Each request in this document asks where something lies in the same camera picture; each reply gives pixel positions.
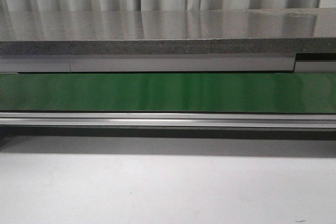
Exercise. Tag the green conveyor belt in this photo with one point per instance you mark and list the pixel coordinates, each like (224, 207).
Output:
(170, 92)

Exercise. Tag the grey stone countertop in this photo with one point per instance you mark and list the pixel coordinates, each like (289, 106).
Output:
(255, 40)

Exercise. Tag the aluminium conveyor frame rail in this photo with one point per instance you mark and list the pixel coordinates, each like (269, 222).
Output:
(199, 120)

